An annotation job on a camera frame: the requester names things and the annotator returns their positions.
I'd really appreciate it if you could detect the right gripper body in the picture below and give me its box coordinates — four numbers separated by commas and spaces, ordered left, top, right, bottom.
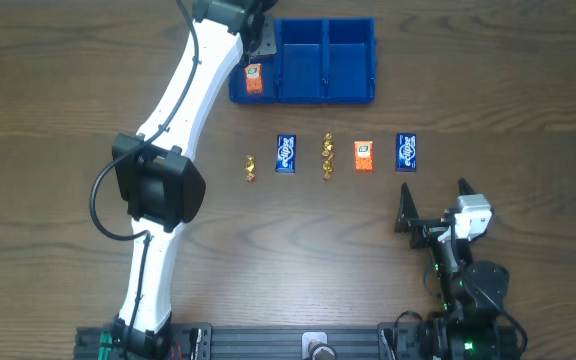
407, 215, 454, 250

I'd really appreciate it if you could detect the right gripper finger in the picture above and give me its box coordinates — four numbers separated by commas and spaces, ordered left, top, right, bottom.
457, 177, 477, 199
394, 182, 422, 234

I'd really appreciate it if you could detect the blue candy pack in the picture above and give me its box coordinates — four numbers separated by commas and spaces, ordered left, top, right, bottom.
275, 134, 298, 175
395, 132, 418, 173

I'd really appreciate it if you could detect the orange candy box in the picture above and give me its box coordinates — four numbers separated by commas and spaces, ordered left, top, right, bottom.
353, 140, 375, 174
244, 63, 265, 95

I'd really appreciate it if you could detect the blue tray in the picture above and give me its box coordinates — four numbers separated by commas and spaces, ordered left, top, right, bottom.
227, 17, 378, 106

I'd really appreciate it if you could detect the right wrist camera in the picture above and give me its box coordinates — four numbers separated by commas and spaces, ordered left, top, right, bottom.
446, 193, 494, 242

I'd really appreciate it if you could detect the black cable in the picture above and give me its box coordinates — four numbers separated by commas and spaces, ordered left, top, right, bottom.
460, 272, 529, 360
89, 137, 152, 242

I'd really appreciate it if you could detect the mounting rail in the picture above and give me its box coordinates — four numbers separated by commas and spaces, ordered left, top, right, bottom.
75, 322, 519, 360

